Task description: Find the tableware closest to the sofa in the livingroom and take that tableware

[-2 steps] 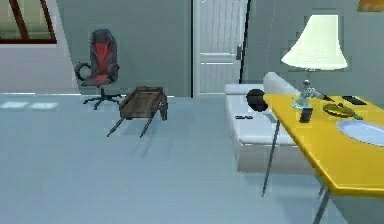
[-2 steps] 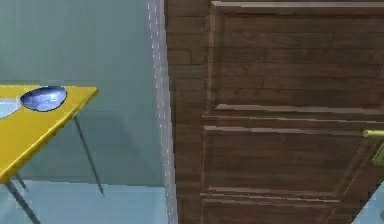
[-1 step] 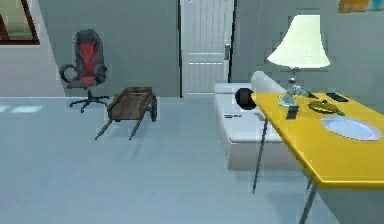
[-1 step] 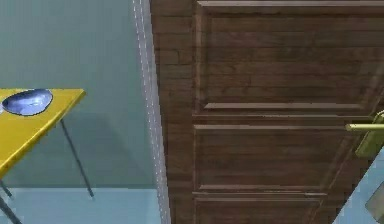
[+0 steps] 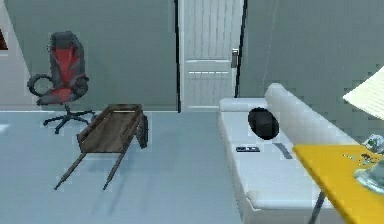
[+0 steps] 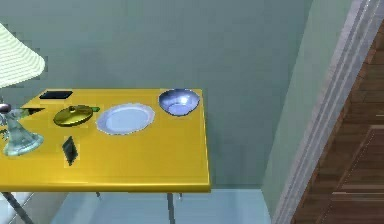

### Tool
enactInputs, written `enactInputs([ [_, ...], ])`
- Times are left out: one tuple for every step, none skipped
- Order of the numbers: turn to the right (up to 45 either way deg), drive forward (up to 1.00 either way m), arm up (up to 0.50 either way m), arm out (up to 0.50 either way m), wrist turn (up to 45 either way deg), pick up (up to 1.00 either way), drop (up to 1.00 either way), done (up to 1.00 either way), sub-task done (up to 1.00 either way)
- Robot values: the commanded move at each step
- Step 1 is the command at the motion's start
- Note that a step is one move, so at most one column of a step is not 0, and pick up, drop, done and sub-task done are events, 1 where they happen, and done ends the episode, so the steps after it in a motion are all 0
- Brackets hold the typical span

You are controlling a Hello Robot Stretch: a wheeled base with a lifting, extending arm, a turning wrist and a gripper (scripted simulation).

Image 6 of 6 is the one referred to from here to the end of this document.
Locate yellow table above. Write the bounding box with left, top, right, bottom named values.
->
left=0, top=87, right=212, bottom=224

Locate dark green small card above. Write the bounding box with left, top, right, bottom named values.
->
left=62, top=135, right=79, bottom=167

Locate blue metal bowl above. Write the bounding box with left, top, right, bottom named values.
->
left=158, top=88, right=201, bottom=117

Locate olive green round lid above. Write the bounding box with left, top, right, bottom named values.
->
left=53, top=104, right=101, bottom=128

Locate white table lamp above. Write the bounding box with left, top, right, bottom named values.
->
left=0, top=22, right=46, bottom=158

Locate white plate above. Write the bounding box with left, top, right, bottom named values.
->
left=95, top=102, right=156, bottom=136

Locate brown wooden door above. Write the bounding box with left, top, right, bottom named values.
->
left=290, top=19, right=384, bottom=224

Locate black flat rectangle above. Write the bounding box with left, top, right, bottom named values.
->
left=38, top=90, right=74, bottom=100

